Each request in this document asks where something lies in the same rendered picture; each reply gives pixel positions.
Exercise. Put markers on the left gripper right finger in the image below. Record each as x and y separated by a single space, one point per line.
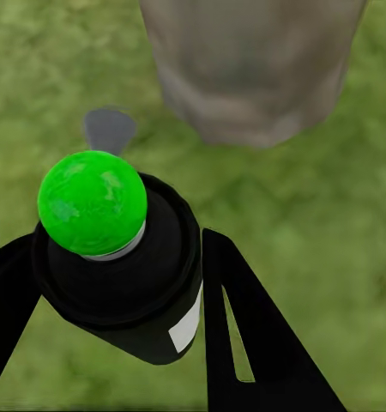
287 379

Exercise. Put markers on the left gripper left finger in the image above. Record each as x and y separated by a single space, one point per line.
19 293

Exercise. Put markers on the tree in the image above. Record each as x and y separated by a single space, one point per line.
250 72

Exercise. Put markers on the pesticide atomizer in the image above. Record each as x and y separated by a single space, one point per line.
117 252

